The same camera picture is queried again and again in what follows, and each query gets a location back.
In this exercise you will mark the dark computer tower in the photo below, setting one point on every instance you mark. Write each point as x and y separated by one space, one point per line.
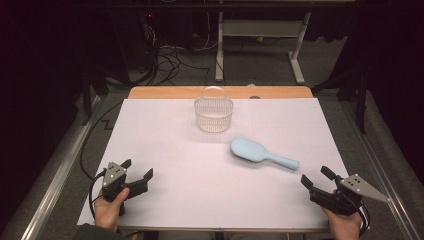
133 43

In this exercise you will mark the black metal stand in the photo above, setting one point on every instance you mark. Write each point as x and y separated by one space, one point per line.
360 103
87 96

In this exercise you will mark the white paper sheet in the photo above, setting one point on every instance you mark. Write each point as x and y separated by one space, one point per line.
200 190

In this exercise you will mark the wooden table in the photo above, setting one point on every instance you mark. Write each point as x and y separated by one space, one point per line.
160 92

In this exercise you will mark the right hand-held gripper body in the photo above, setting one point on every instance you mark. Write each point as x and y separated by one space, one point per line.
336 200

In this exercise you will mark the person's right hand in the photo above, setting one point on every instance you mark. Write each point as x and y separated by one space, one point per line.
345 226

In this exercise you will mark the light blue rice paddle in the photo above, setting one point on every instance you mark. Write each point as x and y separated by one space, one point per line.
248 150

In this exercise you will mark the person's left hand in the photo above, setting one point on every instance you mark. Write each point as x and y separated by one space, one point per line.
106 213

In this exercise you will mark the aluminium rail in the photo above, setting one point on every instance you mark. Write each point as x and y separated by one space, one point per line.
383 173
56 180

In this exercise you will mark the white metal desk frame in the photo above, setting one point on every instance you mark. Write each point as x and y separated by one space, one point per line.
260 28

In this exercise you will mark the white plastic basket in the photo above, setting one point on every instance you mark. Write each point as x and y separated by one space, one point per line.
213 121

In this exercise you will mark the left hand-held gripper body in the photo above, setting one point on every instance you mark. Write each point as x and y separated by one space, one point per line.
112 186

